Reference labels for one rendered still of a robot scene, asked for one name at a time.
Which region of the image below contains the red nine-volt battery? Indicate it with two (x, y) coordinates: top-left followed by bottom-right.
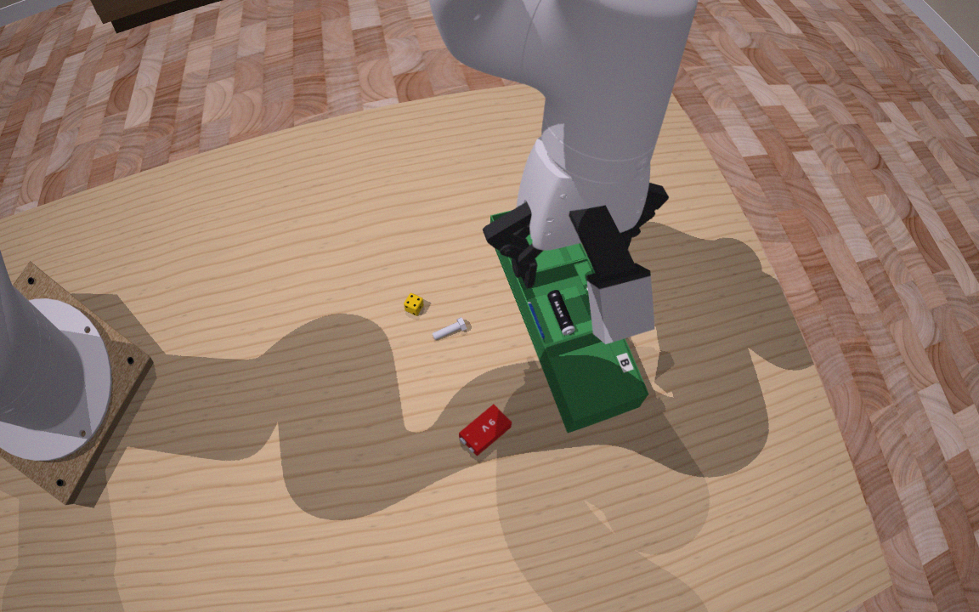
(459, 405), (512, 456)

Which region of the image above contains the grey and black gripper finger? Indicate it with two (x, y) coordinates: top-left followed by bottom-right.
(620, 183), (669, 249)
(483, 202), (543, 288)

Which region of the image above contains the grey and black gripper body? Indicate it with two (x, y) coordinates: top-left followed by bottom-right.
(517, 137), (650, 251)

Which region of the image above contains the green three-compartment bin rack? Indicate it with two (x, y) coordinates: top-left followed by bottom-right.
(495, 243), (649, 433)

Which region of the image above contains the grey hex bolt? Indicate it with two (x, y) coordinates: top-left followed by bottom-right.
(433, 318), (467, 340)

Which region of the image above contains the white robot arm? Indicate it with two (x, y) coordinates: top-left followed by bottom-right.
(0, 0), (698, 461)

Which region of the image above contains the yellow die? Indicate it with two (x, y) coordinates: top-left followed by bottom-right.
(404, 293), (424, 315)

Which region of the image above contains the black aa battery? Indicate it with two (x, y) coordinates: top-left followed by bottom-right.
(547, 290), (575, 335)

